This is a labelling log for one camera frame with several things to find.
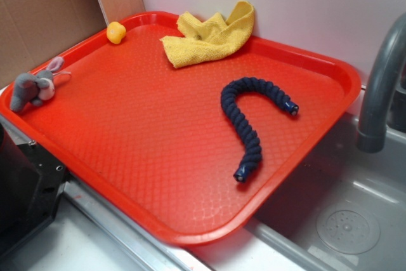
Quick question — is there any small yellow rubber duck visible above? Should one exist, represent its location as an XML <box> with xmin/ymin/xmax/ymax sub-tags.
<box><xmin>106</xmin><ymin>22</ymin><xmax>126</xmax><ymax>44</ymax></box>

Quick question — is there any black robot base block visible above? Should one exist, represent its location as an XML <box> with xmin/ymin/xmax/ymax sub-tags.
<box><xmin>1</xmin><ymin>127</ymin><xmax>67</xmax><ymax>260</ymax></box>

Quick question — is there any red plastic tray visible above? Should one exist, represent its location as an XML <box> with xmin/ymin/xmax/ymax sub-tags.
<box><xmin>1</xmin><ymin>12</ymin><xmax>361</xmax><ymax>246</ymax></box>

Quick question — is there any yellow folded cloth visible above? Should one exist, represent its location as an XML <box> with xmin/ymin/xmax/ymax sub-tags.
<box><xmin>160</xmin><ymin>1</ymin><xmax>255</xmax><ymax>69</ymax></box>

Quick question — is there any grey sink basin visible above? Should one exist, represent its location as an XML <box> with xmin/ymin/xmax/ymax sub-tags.
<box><xmin>192</xmin><ymin>116</ymin><xmax>405</xmax><ymax>270</ymax></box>

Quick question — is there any grey sink faucet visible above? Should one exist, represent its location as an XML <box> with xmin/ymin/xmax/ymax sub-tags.
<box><xmin>356</xmin><ymin>14</ymin><xmax>405</xmax><ymax>153</ymax></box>

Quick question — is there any grey plush bunny toy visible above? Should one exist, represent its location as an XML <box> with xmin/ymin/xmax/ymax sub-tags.
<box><xmin>10</xmin><ymin>56</ymin><xmax>70</xmax><ymax>113</ymax></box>

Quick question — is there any brown cardboard panel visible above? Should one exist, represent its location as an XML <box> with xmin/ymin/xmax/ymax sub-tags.
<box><xmin>1</xmin><ymin>0</ymin><xmax>145</xmax><ymax>87</ymax></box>

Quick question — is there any dark blue twisted rope toy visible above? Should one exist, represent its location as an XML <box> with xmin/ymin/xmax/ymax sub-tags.
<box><xmin>220</xmin><ymin>77</ymin><xmax>299</xmax><ymax>183</ymax></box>

